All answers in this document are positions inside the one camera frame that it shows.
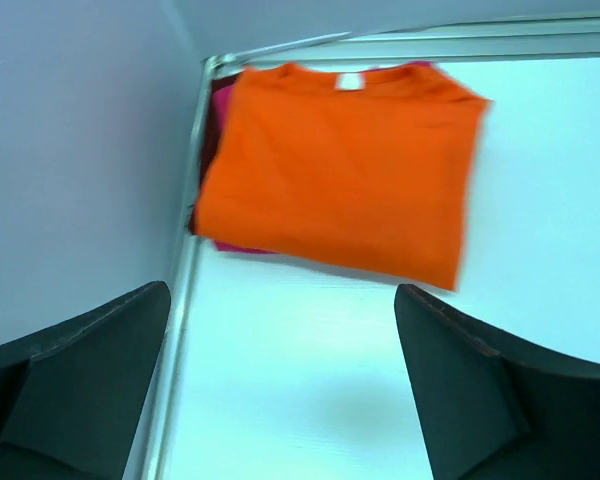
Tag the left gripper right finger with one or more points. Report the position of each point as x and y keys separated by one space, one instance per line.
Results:
x=492 y=405

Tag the orange t-shirt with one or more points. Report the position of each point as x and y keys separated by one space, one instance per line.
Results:
x=365 y=170

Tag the dark red folded t-shirt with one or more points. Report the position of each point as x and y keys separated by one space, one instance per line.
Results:
x=212 y=129

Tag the folded magenta t-shirt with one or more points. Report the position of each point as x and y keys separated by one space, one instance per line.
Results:
x=220 y=105

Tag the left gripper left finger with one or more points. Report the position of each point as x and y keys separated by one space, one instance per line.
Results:
x=71 y=395

